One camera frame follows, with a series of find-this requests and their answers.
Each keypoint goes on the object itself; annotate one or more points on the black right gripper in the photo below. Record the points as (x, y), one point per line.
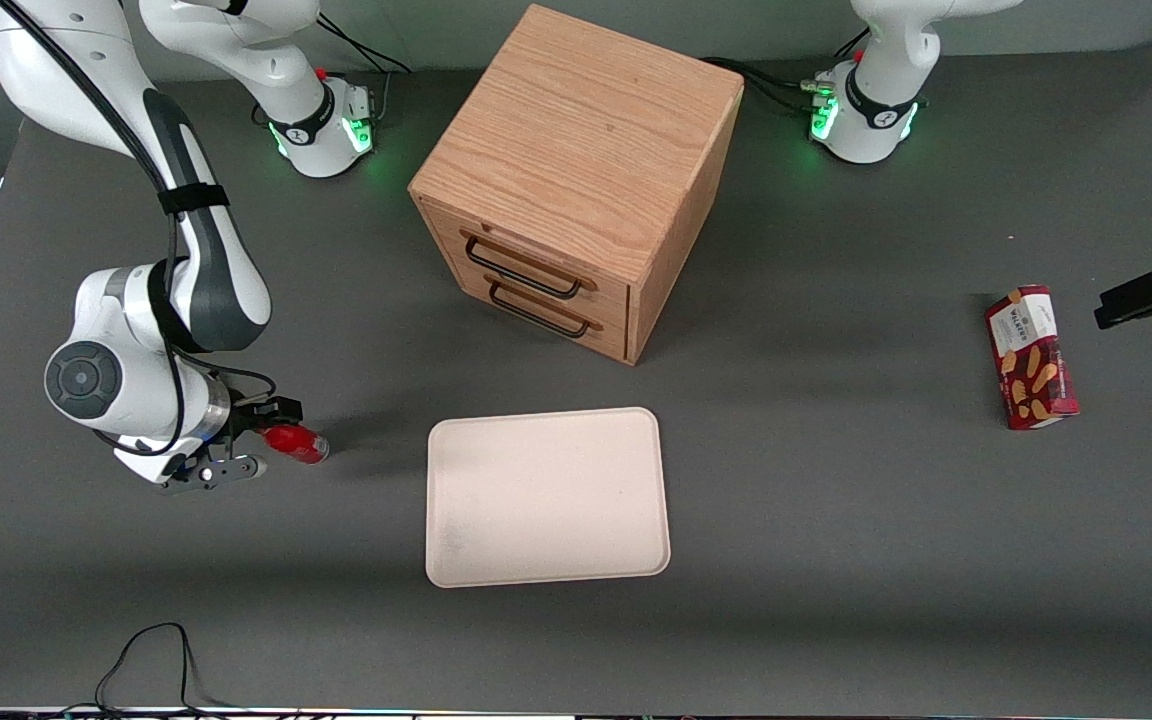
(248, 415)

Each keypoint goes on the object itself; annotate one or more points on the red coke bottle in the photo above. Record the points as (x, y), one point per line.
(301, 445)

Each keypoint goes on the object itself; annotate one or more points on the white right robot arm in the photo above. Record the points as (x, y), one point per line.
(206, 280)

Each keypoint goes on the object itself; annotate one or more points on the beige plastic tray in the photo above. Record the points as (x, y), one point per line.
(546, 495)

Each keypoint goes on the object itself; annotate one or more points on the red cookie box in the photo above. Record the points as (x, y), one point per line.
(1031, 360)

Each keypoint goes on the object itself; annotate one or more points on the wooden drawer cabinet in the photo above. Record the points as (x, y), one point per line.
(576, 150)

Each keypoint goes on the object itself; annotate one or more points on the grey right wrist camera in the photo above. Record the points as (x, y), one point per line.
(221, 470)

